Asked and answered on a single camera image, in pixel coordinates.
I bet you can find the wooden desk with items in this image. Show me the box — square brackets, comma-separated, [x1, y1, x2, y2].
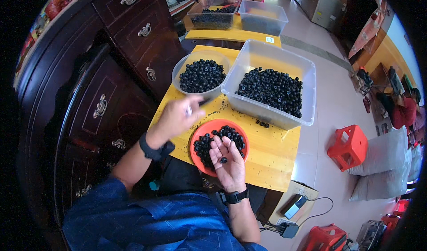
[353, 33, 417, 96]

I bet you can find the clear plastic bin with beads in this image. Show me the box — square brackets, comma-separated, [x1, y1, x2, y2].
[187, 0, 240, 30]
[238, 0, 289, 37]

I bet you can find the black wrist band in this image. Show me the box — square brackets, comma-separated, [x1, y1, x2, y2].
[218, 188, 250, 205]
[139, 132, 176, 162]

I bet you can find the orange plastic bowl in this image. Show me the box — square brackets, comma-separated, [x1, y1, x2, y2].
[189, 118, 250, 178]

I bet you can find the clutter of red packages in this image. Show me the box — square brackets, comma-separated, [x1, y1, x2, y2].
[13, 0, 98, 86]

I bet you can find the white metal cabinet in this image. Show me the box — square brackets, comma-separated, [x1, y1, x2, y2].
[292, 0, 348, 30]

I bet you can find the cardboard box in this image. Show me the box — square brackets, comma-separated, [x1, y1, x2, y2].
[268, 180, 320, 227]

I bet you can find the red plastic stool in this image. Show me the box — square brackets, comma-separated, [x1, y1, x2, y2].
[301, 223, 350, 251]
[327, 124, 369, 172]

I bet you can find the person's left hand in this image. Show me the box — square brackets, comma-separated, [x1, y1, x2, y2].
[148, 95, 207, 147]

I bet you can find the pile of black beads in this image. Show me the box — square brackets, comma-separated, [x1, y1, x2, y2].
[179, 59, 227, 94]
[193, 125, 246, 169]
[235, 67, 304, 119]

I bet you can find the round clear plastic bowl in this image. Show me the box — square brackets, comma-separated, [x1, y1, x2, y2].
[171, 50, 231, 100]

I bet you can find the dark wooden cabinet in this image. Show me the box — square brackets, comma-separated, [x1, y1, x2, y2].
[15, 0, 188, 231]

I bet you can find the grey power adapter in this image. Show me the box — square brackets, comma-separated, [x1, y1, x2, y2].
[276, 219, 300, 239]

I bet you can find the black and white power bank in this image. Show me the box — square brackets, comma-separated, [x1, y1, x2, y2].
[280, 194, 308, 220]

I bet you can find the large clear plastic bin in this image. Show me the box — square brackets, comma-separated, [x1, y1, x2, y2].
[220, 39, 317, 131]

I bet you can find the grey plastic crate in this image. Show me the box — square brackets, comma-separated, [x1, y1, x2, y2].
[356, 220, 388, 251]

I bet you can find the orange pink cloth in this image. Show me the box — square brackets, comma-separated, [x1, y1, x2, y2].
[348, 0, 389, 60]

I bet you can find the person's body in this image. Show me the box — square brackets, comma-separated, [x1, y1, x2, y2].
[62, 177, 268, 251]

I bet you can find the stack of papers and items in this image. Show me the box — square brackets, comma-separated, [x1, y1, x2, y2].
[163, 0, 202, 17]

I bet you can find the stack of red stools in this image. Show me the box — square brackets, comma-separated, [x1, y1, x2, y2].
[381, 199, 411, 232]

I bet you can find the person's right hand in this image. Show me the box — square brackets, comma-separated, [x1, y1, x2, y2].
[209, 136, 248, 193]

